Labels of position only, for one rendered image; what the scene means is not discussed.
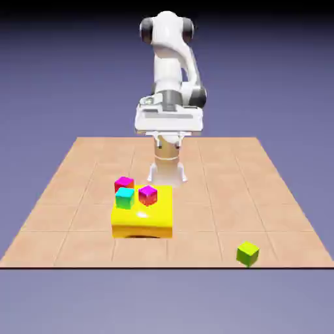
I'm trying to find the small magenta cube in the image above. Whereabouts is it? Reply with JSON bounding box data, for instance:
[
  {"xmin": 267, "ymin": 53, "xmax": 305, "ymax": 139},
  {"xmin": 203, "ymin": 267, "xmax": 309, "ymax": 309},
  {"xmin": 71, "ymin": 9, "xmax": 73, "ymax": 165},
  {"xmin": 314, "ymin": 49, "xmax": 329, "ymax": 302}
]
[{"xmin": 138, "ymin": 185, "xmax": 159, "ymax": 207}]

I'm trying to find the small cyan cube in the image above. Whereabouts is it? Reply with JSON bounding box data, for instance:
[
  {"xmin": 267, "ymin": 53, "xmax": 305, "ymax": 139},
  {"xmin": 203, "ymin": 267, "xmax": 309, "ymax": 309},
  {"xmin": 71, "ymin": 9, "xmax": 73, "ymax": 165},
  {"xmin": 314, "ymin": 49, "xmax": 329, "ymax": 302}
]
[{"xmin": 115, "ymin": 187, "xmax": 136, "ymax": 210}]

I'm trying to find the small lime green cube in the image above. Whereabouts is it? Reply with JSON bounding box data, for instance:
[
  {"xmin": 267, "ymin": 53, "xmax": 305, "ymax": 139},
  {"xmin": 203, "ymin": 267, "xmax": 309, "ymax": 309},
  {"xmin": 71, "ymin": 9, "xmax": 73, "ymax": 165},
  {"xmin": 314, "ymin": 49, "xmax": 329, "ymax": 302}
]
[{"xmin": 235, "ymin": 241, "xmax": 260, "ymax": 268}]

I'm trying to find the large yellow box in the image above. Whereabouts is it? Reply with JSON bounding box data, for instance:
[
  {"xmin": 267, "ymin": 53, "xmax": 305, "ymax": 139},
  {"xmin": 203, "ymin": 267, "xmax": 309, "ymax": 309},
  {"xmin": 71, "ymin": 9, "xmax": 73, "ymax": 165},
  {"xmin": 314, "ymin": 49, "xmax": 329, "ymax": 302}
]
[{"xmin": 111, "ymin": 185, "xmax": 174, "ymax": 239}]

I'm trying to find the small pink cube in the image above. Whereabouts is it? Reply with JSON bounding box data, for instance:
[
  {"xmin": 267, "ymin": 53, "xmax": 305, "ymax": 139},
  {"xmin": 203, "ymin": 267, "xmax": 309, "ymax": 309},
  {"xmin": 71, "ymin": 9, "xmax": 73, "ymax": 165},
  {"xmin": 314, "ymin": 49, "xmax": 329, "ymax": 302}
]
[{"xmin": 114, "ymin": 176, "xmax": 135, "ymax": 194}]

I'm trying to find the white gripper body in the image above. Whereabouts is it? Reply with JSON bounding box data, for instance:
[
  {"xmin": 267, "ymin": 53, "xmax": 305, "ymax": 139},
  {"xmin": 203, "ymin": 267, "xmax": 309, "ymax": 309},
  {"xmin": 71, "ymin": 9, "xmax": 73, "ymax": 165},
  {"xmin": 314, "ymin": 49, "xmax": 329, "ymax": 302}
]
[{"xmin": 134, "ymin": 104, "xmax": 204, "ymax": 136}]

